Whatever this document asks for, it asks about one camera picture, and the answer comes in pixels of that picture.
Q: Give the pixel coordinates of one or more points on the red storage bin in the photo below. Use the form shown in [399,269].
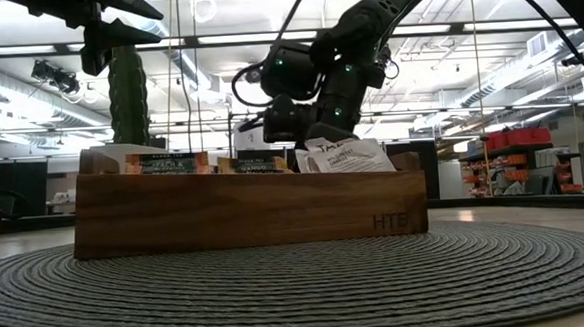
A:
[531,136]
[498,139]

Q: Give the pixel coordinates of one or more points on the white cabinet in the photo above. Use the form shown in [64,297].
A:
[452,180]

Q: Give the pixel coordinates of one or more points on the white ceiling vent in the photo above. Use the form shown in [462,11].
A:
[537,44]

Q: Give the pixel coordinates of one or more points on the shelf with orange bins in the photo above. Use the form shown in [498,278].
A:
[518,171]

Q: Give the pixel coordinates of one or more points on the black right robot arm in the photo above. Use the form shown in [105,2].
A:
[365,24]

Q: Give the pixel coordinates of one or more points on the black background counter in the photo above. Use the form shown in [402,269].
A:
[13,188]

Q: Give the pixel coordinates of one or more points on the grey round woven mat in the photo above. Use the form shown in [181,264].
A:
[299,293]

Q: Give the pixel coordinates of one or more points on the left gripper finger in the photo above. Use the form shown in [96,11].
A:
[128,6]
[125,33]

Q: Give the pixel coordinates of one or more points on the green cactus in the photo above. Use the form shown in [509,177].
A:
[128,102]

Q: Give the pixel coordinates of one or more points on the yellow vertical pole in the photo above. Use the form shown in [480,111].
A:
[477,73]

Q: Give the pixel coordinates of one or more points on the yellow mango tea packet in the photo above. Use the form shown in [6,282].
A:
[252,165]

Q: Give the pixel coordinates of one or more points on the LED light bar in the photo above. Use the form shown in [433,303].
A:
[507,107]
[457,27]

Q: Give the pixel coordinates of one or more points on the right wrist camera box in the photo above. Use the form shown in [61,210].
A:
[287,121]

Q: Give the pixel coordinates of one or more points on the red peach tea packet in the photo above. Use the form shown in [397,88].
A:
[167,164]

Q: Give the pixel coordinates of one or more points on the wooden tea organiser box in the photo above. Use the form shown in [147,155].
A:
[249,211]

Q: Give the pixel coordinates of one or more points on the black ceiling-mounted device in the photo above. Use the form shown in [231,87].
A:
[573,59]
[54,78]
[392,70]

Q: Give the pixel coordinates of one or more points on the white orange tea packet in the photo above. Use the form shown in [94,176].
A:
[304,160]
[357,157]

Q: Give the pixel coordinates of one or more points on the black aluminium table frame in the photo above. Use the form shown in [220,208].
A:
[524,202]

